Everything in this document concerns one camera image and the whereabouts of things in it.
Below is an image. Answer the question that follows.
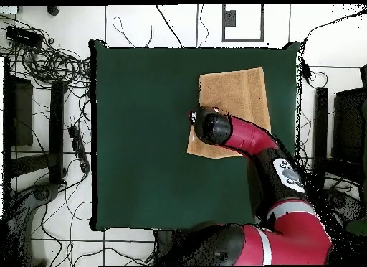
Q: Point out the tan terry cloth towel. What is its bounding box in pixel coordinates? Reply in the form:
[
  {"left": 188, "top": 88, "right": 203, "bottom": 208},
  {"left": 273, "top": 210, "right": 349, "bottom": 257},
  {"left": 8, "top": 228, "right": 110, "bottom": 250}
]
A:
[{"left": 186, "top": 67, "right": 272, "bottom": 159}]

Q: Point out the flat black box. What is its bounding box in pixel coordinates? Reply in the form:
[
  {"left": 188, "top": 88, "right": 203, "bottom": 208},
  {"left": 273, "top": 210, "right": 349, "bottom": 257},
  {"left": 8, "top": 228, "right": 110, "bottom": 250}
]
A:
[{"left": 5, "top": 24, "right": 44, "bottom": 48}]

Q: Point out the dark green table cloth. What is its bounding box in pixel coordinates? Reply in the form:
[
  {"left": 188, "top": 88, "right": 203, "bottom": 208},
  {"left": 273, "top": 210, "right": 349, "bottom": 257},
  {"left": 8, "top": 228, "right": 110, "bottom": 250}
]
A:
[{"left": 90, "top": 39, "right": 302, "bottom": 233}]

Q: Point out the long black power strip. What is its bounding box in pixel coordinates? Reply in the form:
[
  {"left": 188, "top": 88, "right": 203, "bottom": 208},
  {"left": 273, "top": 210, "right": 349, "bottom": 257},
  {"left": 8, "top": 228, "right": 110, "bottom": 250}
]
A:
[{"left": 67, "top": 125, "right": 91, "bottom": 174}]

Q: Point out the black upright bar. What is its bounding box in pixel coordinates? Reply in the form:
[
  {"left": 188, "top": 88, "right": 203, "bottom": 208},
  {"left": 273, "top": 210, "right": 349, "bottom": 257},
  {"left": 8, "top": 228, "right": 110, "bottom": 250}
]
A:
[{"left": 311, "top": 87, "right": 330, "bottom": 190}]

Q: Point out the black metal stand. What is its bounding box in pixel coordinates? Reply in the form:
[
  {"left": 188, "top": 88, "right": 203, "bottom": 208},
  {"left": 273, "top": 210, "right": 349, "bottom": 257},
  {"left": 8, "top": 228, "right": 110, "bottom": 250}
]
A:
[{"left": 153, "top": 229, "right": 174, "bottom": 266}]

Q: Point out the black T-shaped floor stand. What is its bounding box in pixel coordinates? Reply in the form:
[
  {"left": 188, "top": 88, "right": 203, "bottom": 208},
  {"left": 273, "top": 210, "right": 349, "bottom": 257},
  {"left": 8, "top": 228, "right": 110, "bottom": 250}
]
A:
[{"left": 11, "top": 80, "right": 67, "bottom": 185}]

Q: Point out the dark cabinet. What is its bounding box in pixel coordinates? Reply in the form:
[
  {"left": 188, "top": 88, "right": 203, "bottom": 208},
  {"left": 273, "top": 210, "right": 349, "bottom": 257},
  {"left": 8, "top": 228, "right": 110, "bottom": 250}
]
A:
[{"left": 332, "top": 88, "right": 367, "bottom": 176}]

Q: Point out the dark brown box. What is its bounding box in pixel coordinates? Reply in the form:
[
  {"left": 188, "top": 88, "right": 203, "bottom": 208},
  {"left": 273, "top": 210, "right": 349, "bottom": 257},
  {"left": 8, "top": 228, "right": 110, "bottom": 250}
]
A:
[{"left": 2, "top": 74, "right": 34, "bottom": 147}]

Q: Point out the dark grey floor base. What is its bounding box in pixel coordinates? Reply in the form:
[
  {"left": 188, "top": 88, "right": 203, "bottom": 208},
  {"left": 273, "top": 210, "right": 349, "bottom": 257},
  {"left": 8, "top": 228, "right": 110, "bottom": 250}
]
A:
[{"left": 323, "top": 188, "right": 366, "bottom": 223}]

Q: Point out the dark green object on floor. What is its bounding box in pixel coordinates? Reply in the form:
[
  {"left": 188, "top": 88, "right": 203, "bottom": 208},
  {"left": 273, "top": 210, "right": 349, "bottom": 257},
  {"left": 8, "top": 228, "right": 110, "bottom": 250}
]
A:
[{"left": 345, "top": 216, "right": 367, "bottom": 236}]

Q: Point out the grey chair base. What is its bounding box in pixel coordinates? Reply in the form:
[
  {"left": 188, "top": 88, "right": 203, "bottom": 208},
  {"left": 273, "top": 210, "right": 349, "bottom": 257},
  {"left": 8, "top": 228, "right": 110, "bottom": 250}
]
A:
[{"left": 0, "top": 182, "right": 59, "bottom": 266}]

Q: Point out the grey rectangular floor frame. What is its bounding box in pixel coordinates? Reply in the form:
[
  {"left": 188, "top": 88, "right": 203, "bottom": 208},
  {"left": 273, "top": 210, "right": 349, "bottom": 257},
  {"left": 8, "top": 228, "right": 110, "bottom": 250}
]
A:
[{"left": 221, "top": 4, "right": 265, "bottom": 43}]

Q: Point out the tangled black cable bundle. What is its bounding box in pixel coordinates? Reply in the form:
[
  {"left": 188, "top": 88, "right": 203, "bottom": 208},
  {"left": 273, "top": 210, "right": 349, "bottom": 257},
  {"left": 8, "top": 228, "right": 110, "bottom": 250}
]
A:
[{"left": 0, "top": 14, "right": 92, "bottom": 91}]

